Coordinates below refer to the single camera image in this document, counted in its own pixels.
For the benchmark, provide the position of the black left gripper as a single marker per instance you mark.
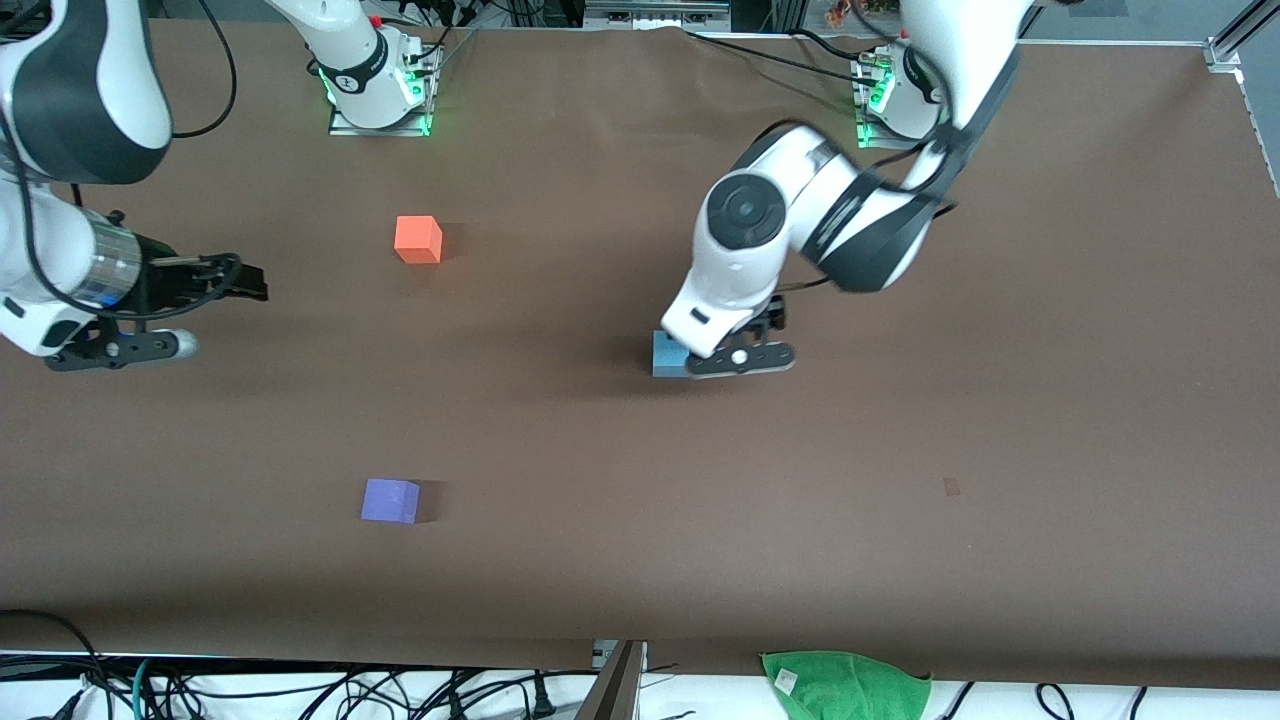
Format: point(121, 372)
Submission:
point(770, 318)

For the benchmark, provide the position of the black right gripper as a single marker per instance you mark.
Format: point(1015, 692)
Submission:
point(160, 281)

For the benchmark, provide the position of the blue foam block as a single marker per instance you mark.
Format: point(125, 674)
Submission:
point(667, 358)

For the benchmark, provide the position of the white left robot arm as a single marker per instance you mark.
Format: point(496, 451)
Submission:
point(750, 260)

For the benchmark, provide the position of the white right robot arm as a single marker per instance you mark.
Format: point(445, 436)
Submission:
point(80, 80)

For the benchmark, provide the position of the orange foam block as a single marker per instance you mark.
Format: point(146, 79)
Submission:
point(417, 240)

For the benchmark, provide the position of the purple foam block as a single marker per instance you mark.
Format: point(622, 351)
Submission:
point(390, 500)

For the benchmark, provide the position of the brown table cover sheet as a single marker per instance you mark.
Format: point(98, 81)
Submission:
point(700, 450)

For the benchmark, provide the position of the green cloth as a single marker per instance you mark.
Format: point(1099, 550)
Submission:
point(850, 690)

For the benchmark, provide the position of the black power plug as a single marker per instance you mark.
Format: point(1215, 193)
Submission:
point(543, 702)

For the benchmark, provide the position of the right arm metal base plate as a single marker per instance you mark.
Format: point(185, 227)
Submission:
point(345, 128)

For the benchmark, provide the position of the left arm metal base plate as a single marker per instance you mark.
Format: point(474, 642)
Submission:
point(866, 135)

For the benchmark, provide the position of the silver metal rail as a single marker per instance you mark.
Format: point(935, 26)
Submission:
point(655, 12)

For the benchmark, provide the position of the grey metal post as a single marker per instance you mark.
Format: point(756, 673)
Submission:
point(615, 690)

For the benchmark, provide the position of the aluminium frame profile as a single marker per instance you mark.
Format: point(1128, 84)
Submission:
point(1225, 50)

